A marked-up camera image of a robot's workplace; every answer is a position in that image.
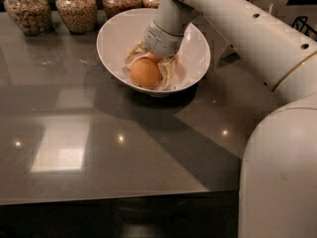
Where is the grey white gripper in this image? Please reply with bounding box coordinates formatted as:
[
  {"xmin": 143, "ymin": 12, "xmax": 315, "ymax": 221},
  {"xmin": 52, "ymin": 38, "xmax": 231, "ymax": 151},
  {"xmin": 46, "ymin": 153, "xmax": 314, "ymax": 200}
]
[{"xmin": 125, "ymin": 21, "xmax": 183, "ymax": 87}]

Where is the orange fruit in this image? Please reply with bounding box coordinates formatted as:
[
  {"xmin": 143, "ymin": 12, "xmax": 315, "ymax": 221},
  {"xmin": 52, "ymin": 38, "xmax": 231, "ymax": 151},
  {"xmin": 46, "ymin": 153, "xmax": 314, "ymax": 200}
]
[
  {"xmin": 147, "ymin": 53, "xmax": 162, "ymax": 63},
  {"xmin": 130, "ymin": 57, "xmax": 161, "ymax": 89}
]

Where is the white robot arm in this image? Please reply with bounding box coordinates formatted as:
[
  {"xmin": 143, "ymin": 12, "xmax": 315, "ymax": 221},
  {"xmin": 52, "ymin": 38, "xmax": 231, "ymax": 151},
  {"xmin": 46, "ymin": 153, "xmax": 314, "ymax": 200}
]
[{"xmin": 127, "ymin": 0, "xmax": 317, "ymax": 238}]

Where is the white tilted bowl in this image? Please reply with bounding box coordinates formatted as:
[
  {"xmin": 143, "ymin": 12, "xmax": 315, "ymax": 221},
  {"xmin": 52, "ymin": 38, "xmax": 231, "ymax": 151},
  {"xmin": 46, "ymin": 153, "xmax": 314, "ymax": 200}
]
[{"xmin": 96, "ymin": 8, "xmax": 211, "ymax": 96}]

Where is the leftmost glass grain jar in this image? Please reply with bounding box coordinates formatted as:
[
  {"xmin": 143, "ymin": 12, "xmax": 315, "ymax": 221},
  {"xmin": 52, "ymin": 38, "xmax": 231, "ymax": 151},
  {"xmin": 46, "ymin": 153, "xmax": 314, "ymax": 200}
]
[{"xmin": 4, "ymin": 0, "xmax": 53, "ymax": 36}]

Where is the black wire rack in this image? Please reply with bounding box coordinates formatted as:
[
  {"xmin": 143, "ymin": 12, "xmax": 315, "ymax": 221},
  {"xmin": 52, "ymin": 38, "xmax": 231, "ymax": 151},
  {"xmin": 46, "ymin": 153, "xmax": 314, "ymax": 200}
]
[{"xmin": 291, "ymin": 16, "xmax": 317, "ymax": 42}]

